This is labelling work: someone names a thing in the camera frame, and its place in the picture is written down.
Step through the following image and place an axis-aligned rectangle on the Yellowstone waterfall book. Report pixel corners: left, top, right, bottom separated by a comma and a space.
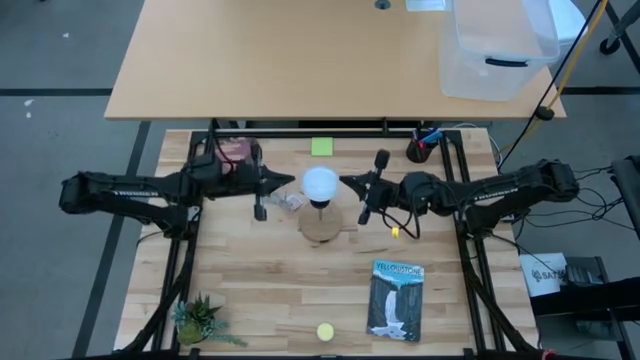
365, 258, 426, 344

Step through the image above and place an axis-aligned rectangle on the white plastic object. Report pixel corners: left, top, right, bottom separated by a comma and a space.
547, 0, 588, 57

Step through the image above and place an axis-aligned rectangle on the yellow hanging cable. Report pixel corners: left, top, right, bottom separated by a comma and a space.
502, 0, 610, 151

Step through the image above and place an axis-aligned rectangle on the black aluminium table frame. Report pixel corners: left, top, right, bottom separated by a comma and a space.
119, 118, 544, 360

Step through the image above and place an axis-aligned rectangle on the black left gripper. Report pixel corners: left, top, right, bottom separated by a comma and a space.
192, 143, 297, 222

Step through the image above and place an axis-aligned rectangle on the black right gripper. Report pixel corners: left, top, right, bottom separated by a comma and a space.
338, 148, 409, 226

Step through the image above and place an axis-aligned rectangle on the white lamp cord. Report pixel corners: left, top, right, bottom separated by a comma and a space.
268, 191, 306, 213

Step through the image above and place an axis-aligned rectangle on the black padded object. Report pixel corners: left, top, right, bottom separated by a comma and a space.
610, 155, 640, 241

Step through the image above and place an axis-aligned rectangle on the green sticky note pad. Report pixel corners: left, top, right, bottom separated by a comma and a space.
310, 136, 335, 157

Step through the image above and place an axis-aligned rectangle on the small artificial succulent plant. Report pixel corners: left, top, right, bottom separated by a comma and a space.
170, 292, 249, 349

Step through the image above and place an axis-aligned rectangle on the white lightbulb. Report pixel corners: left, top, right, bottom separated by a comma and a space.
301, 166, 340, 204

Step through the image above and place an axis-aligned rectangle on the clear plastic storage bin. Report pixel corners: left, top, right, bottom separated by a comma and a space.
437, 0, 562, 103

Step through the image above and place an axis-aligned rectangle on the light wooden desk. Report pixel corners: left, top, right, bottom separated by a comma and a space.
103, 0, 568, 122

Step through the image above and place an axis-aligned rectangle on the white paper sheet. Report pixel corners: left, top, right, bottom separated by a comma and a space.
405, 0, 447, 13

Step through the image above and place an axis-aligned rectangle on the black floor cable bundle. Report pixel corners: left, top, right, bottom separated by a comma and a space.
564, 166, 627, 232

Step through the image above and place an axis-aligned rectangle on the white printed box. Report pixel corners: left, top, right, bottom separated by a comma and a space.
518, 251, 569, 298

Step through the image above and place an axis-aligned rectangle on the black hanging cable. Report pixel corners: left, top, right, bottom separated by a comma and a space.
497, 0, 604, 169

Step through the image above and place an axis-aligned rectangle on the wooden base lamp black socket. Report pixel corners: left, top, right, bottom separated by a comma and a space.
298, 198, 345, 245

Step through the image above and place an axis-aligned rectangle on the chair base with caster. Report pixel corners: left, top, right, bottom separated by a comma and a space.
598, 0, 640, 56

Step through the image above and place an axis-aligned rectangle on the black mesh pen holder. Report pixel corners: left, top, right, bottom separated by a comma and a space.
405, 135, 437, 165

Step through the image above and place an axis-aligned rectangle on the black equipment stand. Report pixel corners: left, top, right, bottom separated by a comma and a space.
529, 255, 640, 360

